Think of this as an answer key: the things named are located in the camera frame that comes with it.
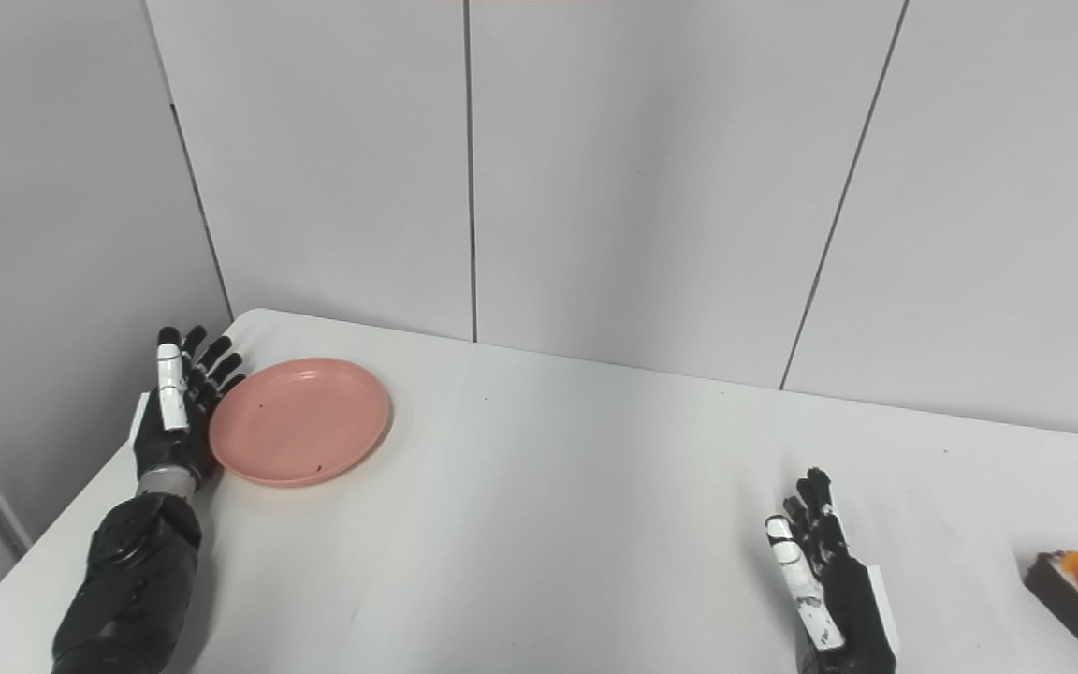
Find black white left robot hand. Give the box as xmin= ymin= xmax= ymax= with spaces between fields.
xmin=130 ymin=325 xmax=247 ymax=488

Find pink round plate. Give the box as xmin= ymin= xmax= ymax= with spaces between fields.
xmin=209 ymin=358 xmax=392 ymax=488

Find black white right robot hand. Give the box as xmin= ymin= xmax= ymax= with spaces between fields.
xmin=765 ymin=467 xmax=900 ymax=674

